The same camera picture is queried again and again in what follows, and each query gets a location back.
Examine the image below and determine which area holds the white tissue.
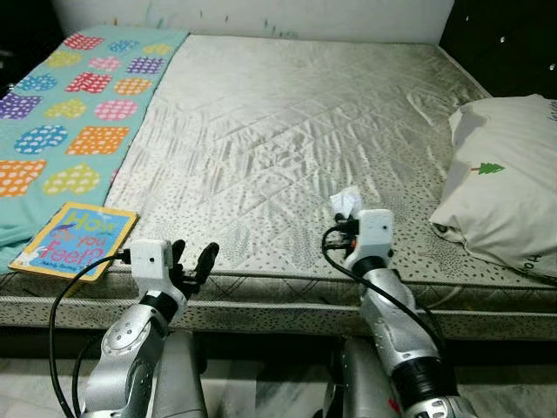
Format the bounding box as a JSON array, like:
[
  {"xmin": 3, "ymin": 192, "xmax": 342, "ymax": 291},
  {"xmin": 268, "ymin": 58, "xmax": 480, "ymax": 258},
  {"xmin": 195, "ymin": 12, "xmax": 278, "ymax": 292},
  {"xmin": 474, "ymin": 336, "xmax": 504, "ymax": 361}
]
[{"xmin": 329, "ymin": 185, "xmax": 363, "ymax": 220}]

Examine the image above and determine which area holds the dark tufted headboard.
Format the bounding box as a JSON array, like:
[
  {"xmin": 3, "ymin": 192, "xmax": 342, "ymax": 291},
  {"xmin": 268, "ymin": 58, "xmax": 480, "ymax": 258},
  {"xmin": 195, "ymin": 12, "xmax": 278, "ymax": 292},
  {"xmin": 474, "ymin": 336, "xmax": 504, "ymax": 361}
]
[{"xmin": 440, "ymin": 0, "xmax": 557, "ymax": 98}]

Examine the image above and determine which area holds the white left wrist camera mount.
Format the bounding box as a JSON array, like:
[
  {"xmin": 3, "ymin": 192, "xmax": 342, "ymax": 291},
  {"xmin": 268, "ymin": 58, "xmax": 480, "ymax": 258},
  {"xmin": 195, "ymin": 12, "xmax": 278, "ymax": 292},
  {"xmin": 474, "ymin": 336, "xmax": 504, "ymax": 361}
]
[{"xmin": 129, "ymin": 239, "xmax": 175, "ymax": 297}]

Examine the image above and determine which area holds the blue yellow children's book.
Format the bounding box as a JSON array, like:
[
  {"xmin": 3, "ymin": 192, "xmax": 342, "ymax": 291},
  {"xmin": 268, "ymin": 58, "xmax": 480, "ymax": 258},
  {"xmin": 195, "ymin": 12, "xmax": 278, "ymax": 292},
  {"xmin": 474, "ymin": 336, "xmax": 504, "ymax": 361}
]
[{"xmin": 9, "ymin": 202, "xmax": 138, "ymax": 281}]

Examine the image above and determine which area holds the grey robot right leg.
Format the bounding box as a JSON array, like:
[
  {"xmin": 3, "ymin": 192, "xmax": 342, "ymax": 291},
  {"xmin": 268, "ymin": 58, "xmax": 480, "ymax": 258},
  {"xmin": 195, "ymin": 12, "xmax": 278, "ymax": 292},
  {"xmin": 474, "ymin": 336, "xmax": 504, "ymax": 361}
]
[{"xmin": 326, "ymin": 338, "xmax": 401, "ymax": 418}]

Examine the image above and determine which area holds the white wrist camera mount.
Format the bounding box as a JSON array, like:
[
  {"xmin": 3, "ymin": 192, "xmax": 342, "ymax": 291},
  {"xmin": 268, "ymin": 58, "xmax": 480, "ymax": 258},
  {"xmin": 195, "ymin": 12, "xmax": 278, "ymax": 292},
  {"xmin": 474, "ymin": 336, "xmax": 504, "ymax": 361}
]
[
  {"xmin": 352, "ymin": 209, "xmax": 394, "ymax": 262},
  {"xmin": 129, "ymin": 239, "xmax": 175, "ymax": 297}
]

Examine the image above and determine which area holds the grey robot left leg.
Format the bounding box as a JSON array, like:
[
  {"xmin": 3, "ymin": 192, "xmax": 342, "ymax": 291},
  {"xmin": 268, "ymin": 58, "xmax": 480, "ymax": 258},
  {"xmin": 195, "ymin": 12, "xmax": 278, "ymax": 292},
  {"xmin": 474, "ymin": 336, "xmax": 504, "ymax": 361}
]
[{"xmin": 152, "ymin": 331, "xmax": 210, "ymax": 418}]

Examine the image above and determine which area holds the grey robot leg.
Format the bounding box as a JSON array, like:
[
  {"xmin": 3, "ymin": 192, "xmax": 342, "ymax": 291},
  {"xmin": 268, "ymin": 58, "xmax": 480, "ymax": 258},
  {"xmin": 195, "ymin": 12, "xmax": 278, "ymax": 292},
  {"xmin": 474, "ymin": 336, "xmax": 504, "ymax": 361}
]
[
  {"xmin": 326, "ymin": 338, "xmax": 401, "ymax": 418},
  {"xmin": 152, "ymin": 331, "xmax": 210, "ymax": 418}
]

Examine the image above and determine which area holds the beige quilted mattress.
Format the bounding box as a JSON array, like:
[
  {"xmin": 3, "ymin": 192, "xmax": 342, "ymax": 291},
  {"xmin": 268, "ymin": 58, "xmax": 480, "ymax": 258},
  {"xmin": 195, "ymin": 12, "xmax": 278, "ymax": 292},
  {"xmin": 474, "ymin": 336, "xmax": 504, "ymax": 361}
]
[{"xmin": 0, "ymin": 35, "xmax": 557, "ymax": 340}]

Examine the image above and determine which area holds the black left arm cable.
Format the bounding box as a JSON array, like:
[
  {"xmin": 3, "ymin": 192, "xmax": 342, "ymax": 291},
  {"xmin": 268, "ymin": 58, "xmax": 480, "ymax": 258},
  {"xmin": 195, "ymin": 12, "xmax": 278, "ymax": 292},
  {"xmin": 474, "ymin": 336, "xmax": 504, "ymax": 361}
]
[{"xmin": 48, "ymin": 251, "xmax": 131, "ymax": 418}]

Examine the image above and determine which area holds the beige pillow with green tree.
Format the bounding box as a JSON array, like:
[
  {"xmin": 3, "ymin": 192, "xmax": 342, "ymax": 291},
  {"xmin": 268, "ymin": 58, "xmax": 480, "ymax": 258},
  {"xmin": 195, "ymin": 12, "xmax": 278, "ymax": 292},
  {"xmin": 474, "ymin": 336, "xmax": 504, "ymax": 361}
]
[{"xmin": 429, "ymin": 94, "xmax": 557, "ymax": 280}]

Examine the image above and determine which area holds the teal blanket with colourful shapes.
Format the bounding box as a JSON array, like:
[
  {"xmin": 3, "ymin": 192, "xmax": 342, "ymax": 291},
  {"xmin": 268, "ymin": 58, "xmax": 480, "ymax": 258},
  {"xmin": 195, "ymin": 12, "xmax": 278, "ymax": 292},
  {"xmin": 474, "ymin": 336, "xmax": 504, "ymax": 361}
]
[{"xmin": 0, "ymin": 30, "xmax": 191, "ymax": 275}]

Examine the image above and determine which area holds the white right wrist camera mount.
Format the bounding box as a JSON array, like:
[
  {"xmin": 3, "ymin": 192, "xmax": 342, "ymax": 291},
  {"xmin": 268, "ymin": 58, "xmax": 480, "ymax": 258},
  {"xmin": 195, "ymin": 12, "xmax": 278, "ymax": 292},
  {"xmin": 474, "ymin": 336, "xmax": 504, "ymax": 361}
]
[{"xmin": 352, "ymin": 209, "xmax": 394, "ymax": 262}]

